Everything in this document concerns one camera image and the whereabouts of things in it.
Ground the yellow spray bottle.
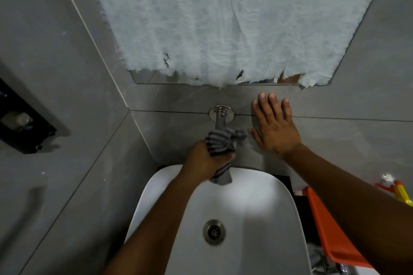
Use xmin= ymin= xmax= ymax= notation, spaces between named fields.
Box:
xmin=375 ymin=174 xmax=413 ymax=208

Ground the person's right forearm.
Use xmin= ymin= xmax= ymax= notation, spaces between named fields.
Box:
xmin=281 ymin=144 xmax=413 ymax=275

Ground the person's left hand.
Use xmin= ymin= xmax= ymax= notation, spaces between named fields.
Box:
xmin=180 ymin=139 xmax=236 ymax=184

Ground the grey striped cleaning cloth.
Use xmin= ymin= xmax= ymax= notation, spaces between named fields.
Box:
xmin=205 ymin=127 xmax=248 ymax=186

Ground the black wall shelf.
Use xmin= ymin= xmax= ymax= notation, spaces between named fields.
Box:
xmin=0 ymin=78 xmax=57 ymax=155

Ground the white ceramic sink basin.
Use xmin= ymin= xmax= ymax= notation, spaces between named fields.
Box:
xmin=125 ymin=165 xmax=313 ymax=275

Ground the chrome sink drain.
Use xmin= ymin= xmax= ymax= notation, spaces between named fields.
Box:
xmin=203 ymin=219 xmax=226 ymax=246

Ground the chrome wall faucet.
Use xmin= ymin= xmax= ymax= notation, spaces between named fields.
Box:
xmin=209 ymin=105 xmax=235 ymax=131

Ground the person's right hand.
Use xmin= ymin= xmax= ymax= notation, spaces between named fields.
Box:
xmin=248 ymin=92 xmax=302 ymax=157

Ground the orange plastic tray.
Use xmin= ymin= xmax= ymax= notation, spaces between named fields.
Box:
xmin=302 ymin=186 xmax=375 ymax=269

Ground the person's left forearm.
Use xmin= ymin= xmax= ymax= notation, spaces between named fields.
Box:
xmin=103 ymin=170 xmax=201 ymax=275

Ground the white paper mirror covering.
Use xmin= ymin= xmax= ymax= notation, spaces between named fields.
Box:
xmin=77 ymin=0 xmax=392 ymax=89

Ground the wall mirror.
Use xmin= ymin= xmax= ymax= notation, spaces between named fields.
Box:
xmin=130 ymin=69 xmax=333 ymax=86

